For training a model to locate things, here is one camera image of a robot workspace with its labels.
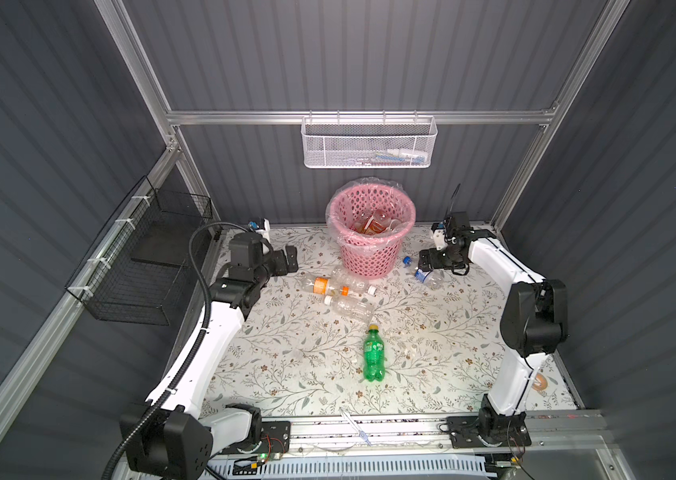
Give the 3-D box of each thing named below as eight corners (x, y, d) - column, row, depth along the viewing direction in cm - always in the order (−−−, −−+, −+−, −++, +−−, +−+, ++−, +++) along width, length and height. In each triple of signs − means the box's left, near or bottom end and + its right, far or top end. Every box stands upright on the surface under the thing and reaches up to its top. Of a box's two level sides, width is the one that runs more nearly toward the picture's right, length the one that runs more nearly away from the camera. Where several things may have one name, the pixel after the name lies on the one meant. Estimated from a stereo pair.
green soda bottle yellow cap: (364, 382, 84) (366, 375, 79) (362, 333, 94) (363, 324, 89) (384, 382, 84) (387, 375, 79) (380, 333, 94) (382, 324, 89)
